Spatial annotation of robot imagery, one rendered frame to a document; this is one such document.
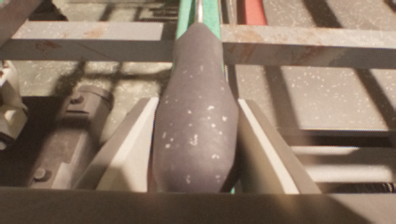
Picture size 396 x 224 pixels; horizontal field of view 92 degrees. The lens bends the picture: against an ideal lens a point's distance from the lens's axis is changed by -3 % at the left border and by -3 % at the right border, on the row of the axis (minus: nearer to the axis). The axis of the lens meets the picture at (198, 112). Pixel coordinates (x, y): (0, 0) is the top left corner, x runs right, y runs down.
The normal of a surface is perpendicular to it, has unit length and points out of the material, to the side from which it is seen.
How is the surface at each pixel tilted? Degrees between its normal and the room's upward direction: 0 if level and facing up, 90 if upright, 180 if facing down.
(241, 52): 90
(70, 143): 0
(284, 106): 0
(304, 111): 0
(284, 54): 90
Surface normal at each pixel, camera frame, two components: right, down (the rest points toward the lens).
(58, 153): 0.02, -0.55
